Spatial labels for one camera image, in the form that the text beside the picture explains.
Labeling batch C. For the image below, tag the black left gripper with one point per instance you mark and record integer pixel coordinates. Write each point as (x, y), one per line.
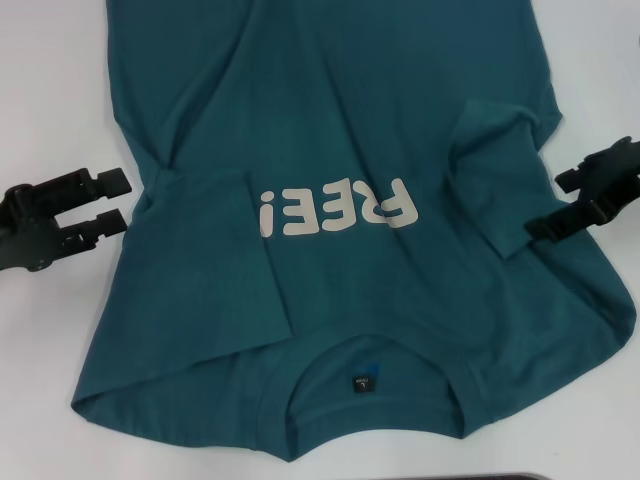
(25, 235)

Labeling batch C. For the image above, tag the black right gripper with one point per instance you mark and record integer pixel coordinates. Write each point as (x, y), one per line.
(620, 197)

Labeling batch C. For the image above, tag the teal t-shirt with beige print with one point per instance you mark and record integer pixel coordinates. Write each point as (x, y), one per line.
(325, 100)

